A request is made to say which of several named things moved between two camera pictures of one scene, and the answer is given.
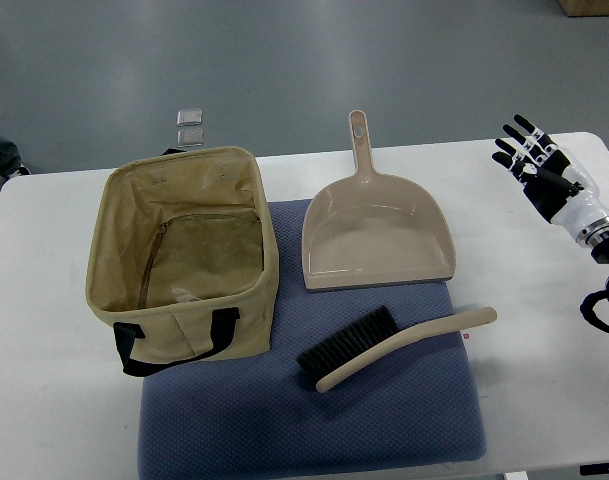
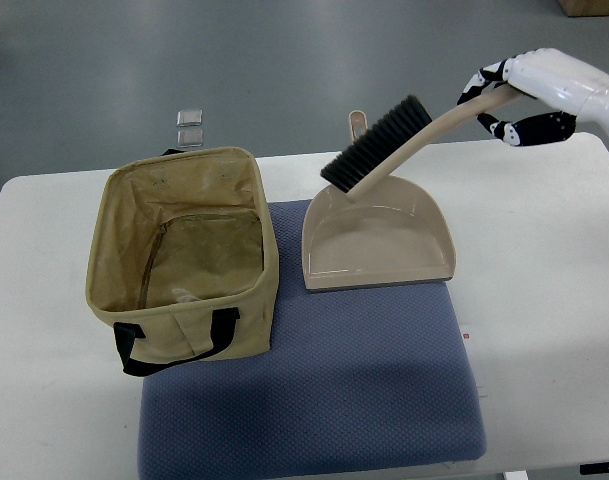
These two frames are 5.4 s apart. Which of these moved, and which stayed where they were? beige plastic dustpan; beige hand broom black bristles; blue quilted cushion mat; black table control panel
Moved: beige hand broom black bristles
Stayed: blue quilted cushion mat; black table control panel; beige plastic dustpan
